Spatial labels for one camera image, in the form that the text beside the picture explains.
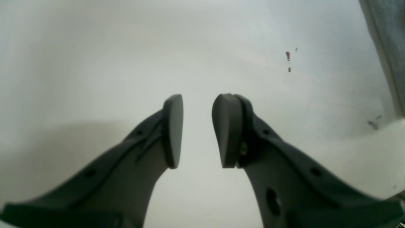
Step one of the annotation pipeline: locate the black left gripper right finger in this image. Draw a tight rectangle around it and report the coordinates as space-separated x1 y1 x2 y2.
212 94 404 228

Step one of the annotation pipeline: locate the grey T-shirt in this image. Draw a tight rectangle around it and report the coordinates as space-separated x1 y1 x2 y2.
359 0 405 115

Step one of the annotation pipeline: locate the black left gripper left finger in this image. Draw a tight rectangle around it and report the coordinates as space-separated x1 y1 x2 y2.
1 95 184 228

